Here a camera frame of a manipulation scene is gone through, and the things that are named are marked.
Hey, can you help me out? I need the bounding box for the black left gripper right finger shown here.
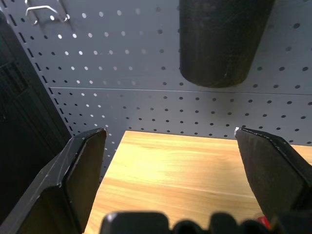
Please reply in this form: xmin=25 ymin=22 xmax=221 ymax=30
xmin=234 ymin=126 xmax=312 ymax=219

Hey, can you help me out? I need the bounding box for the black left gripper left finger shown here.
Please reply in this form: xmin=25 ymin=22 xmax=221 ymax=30
xmin=0 ymin=127 xmax=108 ymax=234

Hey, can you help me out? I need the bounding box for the grey pegboard panel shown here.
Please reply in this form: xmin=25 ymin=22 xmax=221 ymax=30
xmin=0 ymin=0 xmax=312 ymax=176

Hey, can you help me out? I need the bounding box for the black ribbed side panel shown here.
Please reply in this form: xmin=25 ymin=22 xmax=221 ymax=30
xmin=0 ymin=9 xmax=73 ymax=217

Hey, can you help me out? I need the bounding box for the black cylindrical cup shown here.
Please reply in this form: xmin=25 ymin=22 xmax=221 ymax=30
xmin=178 ymin=0 xmax=276 ymax=88

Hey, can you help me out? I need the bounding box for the silver metal pegboard hook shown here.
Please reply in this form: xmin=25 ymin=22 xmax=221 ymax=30
xmin=24 ymin=0 xmax=71 ymax=25

